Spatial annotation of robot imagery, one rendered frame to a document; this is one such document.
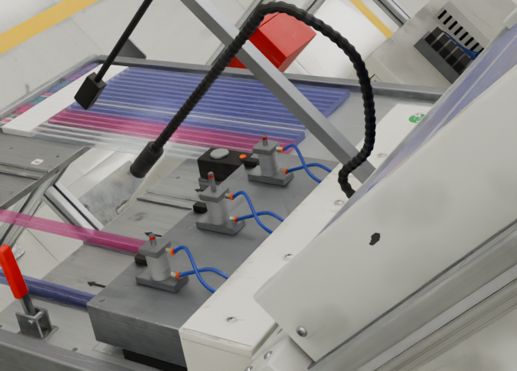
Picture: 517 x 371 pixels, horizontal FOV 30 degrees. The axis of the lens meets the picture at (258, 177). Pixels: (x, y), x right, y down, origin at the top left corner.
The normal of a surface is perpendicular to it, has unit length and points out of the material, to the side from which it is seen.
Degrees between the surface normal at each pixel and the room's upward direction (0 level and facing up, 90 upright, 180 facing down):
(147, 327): 90
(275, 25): 0
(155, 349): 90
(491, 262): 90
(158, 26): 0
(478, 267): 90
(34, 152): 45
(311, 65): 0
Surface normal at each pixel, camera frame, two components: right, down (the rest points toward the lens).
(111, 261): -0.15, -0.87
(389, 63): 0.50, -0.51
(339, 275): -0.51, 0.47
